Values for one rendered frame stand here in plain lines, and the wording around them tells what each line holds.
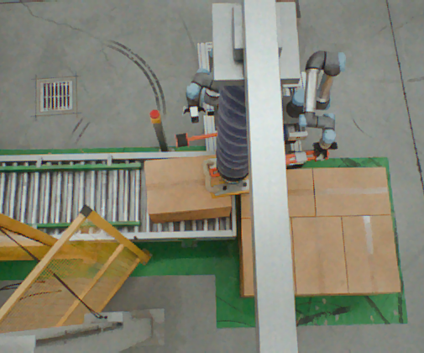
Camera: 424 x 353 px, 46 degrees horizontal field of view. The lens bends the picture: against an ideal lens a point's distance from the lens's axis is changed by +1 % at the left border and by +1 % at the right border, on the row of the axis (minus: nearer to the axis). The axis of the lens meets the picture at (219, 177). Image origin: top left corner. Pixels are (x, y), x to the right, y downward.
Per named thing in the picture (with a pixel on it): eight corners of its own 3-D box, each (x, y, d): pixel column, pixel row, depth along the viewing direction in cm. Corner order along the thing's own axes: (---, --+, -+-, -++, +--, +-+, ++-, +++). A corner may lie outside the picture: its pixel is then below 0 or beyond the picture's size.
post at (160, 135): (163, 160, 461) (150, 119, 364) (163, 152, 462) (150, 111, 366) (170, 160, 461) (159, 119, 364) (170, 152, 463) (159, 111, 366)
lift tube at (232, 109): (216, 172, 292) (222, 75, 171) (215, 134, 298) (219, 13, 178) (256, 171, 293) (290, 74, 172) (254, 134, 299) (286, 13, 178)
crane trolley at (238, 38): (232, 62, 171) (234, 48, 162) (231, 21, 175) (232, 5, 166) (279, 61, 171) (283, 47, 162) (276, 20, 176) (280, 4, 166)
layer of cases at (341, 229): (241, 297, 416) (243, 296, 377) (237, 181, 441) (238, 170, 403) (383, 293, 418) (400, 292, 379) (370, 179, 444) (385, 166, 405)
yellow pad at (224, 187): (212, 198, 336) (212, 197, 332) (208, 184, 339) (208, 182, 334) (260, 190, 339) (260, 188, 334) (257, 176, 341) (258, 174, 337)
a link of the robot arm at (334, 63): (306, 98, 356) (324, 46, 308) (327, 100, 356) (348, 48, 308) (306, 113, 351) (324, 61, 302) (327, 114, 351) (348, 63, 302)
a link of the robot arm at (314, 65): (306, 46, 305) (300, 124, 301) (325, 48, 305) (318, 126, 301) (303, 52, 317) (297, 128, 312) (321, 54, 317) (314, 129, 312)
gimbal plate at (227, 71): (213, 86, 173) (213, 80, 168) (211, 11, 181) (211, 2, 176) (298, 85, 174) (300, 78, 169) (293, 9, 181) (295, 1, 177)
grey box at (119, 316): (96, 321, 282) (83, 323, 253) (96, 312, 283) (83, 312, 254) (131, 320, 282) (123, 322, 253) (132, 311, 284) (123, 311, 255)
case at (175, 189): (154, 223, 390) (147, 213, 351) (150, 175, 400) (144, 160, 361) (229, 216, 392) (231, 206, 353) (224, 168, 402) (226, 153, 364)
